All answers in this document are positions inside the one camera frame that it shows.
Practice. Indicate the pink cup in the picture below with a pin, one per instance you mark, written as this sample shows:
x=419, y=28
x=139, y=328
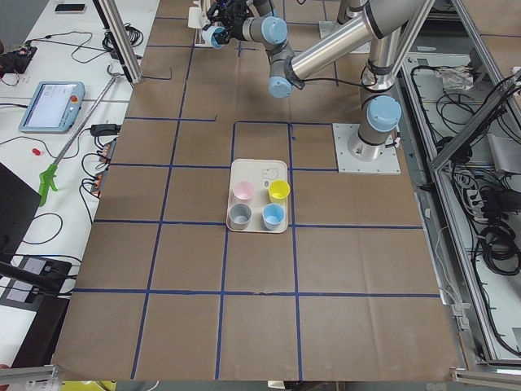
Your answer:
x=243, y=191

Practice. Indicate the cream plastic tray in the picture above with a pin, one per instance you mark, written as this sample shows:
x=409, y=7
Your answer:
x=261, y=173

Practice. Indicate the aluminium frame post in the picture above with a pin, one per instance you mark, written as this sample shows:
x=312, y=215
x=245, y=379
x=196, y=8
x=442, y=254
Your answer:
x=114, y=27

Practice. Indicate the yellow cup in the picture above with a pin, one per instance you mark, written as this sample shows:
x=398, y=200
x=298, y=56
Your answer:
x=279, y=190

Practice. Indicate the blue teach pendant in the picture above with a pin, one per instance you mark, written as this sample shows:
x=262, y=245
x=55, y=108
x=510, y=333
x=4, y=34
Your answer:
x=53, y=108

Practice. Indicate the smartphone on table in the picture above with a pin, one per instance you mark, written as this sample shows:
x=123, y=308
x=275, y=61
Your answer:
x=70, y=8

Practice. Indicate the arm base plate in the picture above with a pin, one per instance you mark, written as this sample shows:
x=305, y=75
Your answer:
x=355, y=157
x=326, y=28

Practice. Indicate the light blue cup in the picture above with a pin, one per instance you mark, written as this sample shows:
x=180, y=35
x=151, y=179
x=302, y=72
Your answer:
x=210, y=33
x=273, y=216

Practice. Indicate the grey cup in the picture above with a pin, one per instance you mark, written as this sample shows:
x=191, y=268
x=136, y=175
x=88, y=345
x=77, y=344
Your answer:
x=239, y=216

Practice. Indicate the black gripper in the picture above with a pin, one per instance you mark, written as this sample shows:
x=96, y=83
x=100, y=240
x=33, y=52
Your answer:
x=233, y=31

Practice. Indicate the green handled reach grabber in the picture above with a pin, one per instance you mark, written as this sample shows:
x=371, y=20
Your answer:
x=47, y=177

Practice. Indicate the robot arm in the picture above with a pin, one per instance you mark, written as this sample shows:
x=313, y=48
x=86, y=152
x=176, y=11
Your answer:
x=390, y=27

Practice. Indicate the white wire cup rack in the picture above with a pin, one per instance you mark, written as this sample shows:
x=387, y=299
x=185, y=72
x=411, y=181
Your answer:
x=197, y=20

